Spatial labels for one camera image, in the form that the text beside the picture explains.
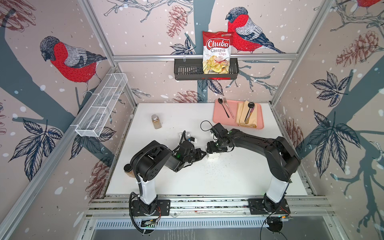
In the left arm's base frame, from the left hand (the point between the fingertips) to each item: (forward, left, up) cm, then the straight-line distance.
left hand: (209, 152), depth 90 cm
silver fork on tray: (+47, -16, -3) cm, 50 cm away
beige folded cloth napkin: (+40, -29, -3) cm, 49 cm away
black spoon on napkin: (+42, -36, -1) cm, 55 cm away
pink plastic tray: (+34, -14, -3) cm, 37 cm away
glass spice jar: (+21, +36, +4) cm, 42 cm away
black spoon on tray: (+47, -12, -2) cm, 49 cm away
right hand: (+1, 0, 0) cm, 2 cm away
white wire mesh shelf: (+14, +60, +27) cm, 67 cm away
